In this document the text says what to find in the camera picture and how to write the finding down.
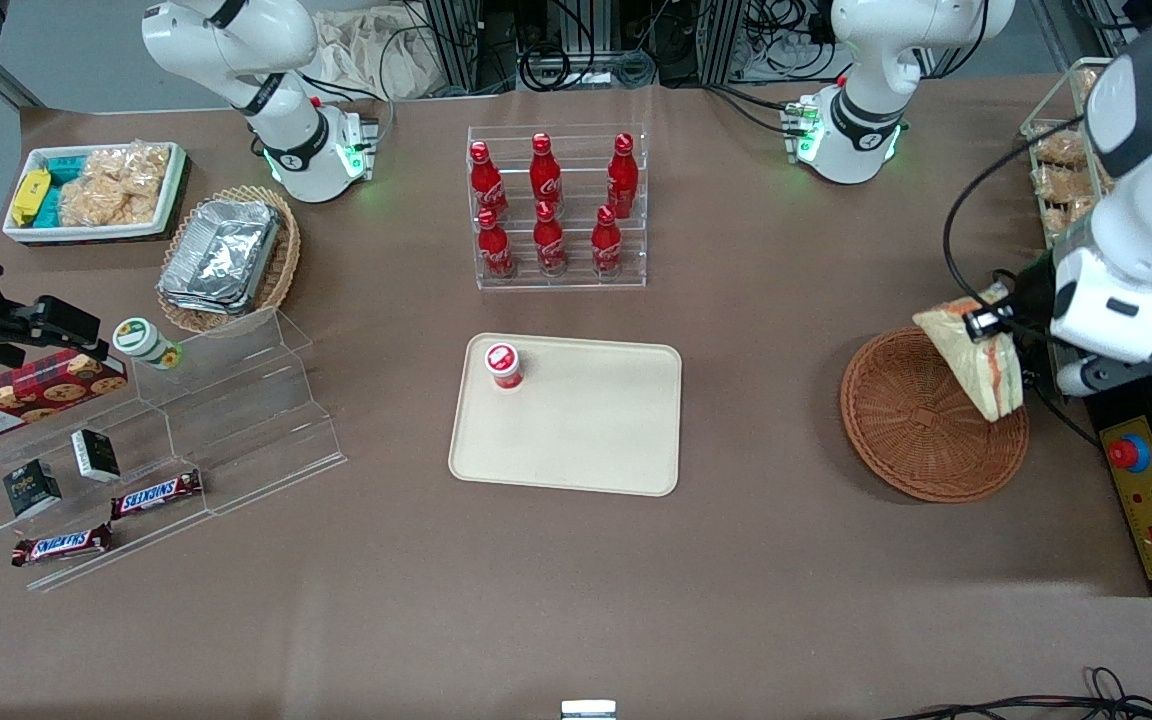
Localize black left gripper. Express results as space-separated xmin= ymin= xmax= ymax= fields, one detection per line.
xmin=966 ymin=250 xmax=1057 ymax=346

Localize triangle sandwich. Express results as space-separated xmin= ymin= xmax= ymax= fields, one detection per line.
xmin=913 ymin=288 xmax=1026 ymax=422

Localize round brown wicker basket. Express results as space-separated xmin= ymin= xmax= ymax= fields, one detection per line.
xmin=840 ymin=327 xmax=1030 ymax=503

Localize aluminium foil tray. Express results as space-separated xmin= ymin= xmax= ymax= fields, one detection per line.
xmin=160 ymin=198 xmax=282 ymax=304
xmin=158 ymin=283 xmax=252 ymax=314

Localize oval light wicker basket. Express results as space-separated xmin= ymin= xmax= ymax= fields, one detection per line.
xmin=156 ymin=185 xmax=301 ymax=336

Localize beige plastic tray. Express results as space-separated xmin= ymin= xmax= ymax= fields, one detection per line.
xmin=448 ymin=333 xmax=684 ymax=498

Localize red tartan cookie box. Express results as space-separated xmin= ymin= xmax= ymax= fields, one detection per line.
xmin=0 ymin=348 xmax=129 ymax=447

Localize green lid cup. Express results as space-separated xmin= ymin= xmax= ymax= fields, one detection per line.
xmin=113 ymin=317 xmax=183 ymax=371

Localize yellow snack packet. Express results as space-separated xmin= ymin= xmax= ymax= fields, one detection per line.
xmin=12 ymin=168 xmax=53 ymax=227

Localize black box with white side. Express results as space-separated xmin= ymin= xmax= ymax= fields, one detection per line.
xmin=71 ymin=428 xmax=122 ymax=484

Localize black box with gold print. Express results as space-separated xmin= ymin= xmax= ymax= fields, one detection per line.
xmin=2 ymin=458 xmax=63 ymax=519

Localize clear bag of crackers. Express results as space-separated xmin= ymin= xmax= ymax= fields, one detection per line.
xmin=58 ymin=140 xmax=172 ymax=228

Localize red emergency stop button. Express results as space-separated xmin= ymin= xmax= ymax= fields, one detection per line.
xmin=1108 ymin=435 xmax=1152 ymax=473

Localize Snickers chocolate bar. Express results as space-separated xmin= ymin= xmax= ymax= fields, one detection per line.
xmin=11 ymin=522 xmax=114 ymax=568
xmin=110 ymin=469 xmax=204 ymax=521

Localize white rectangular snack bin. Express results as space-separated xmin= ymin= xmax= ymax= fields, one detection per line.
xmin=2 ymin=141 xmax=189 ymax=247

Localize clear acrylic step display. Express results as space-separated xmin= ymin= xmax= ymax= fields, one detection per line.
xmin=0 ymin=305 xmax=347 ymax=593

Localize white power strip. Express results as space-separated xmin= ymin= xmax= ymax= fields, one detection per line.
xmin=736 ymin=35 xmax=837 ymax=83

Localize red Coca-Cola bottle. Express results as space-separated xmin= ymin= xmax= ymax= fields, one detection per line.
xmin=591 ymin=206 xmax=623 ymax=278
xmin=533 ymin=201 xmax=568 ymax=277
xmin=607 ymin=133 xmax=639 ymax=219
xmin=476 ymin=207 xmax=517 ymax=280
xmin=469 ymin=141 xmax=510 ymax=221
xmin=530 ymin=132 xmax=563 ymax=206

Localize clear acrylic bottle rack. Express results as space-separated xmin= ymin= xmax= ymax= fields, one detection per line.
xmin=466 ymin=124 xmax=648 ymax=292

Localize beige crumpled cloth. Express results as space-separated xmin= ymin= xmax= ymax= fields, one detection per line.
xmin=311 ymin=10 xmax=437 ymax=101

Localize red white yogurt cup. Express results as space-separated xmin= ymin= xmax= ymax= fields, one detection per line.
xmin=483 ymin=342 xmax=525 ymax=393

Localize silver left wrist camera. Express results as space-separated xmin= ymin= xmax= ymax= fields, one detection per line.
xmin=1054 ymin=358 xmax=1107 ymax=398

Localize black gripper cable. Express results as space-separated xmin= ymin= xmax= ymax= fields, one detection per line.
xmin=942 ymin=115 xmax=1089 ymax=301

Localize black power cable with plug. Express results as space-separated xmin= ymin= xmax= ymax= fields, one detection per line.
xmin=991 ymin=268 xmax=1102 ymax=448

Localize white wire rack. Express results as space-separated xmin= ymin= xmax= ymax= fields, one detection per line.
xmin=1021 ymin=58 xmax=1115 ymax=251

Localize black arm base cables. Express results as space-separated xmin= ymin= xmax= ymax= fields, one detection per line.
xmin=701 ymin=82 xmax=802 ymax=136

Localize black cables on floor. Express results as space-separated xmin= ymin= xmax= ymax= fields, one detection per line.
xmin=881 ymin=667 xmax=1152 ymax=720

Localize aluminium profile post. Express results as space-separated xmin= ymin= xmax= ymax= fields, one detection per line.
xmin=424 ymin=0 xmax=483 ymax=93
xmin=701 ymin=0 xmax=744 ymax=87

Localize thin arm base cables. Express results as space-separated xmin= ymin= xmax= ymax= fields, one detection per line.
xmin=301 ymin=70 xmax=397 ymax=153

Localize tangle of black cables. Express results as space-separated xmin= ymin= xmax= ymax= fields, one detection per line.
xmin=481 ymin=0 xmax=702 ymax=89

